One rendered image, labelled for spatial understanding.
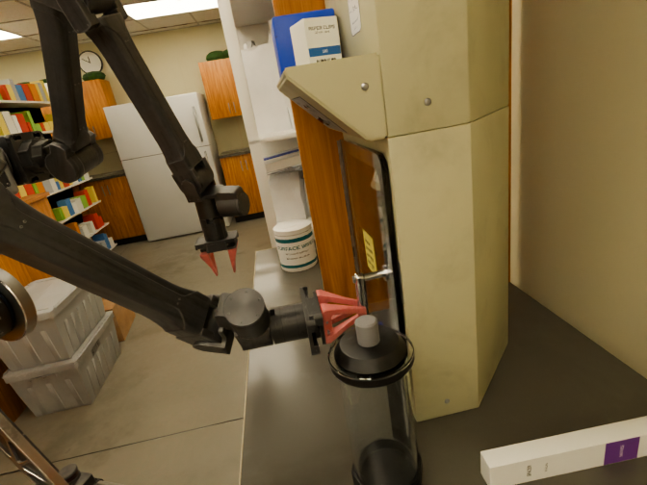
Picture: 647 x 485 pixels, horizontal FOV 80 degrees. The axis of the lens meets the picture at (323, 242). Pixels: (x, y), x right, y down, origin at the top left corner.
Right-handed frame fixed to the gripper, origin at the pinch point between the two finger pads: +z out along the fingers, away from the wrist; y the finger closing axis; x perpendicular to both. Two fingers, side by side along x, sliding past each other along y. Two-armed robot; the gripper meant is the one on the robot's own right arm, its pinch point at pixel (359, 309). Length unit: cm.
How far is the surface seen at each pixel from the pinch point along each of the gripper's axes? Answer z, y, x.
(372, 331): -1.7, -14.9, -7.9
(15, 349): -166, 139, 90
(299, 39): -3.2, 8.8, -39.9
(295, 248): -8, 64, 20
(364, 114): 2.3, -2.2, -30.8
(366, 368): -3.4, -17.8, -5.4
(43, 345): -152, 139, 91
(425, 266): 9.0, -5.0, -9.2
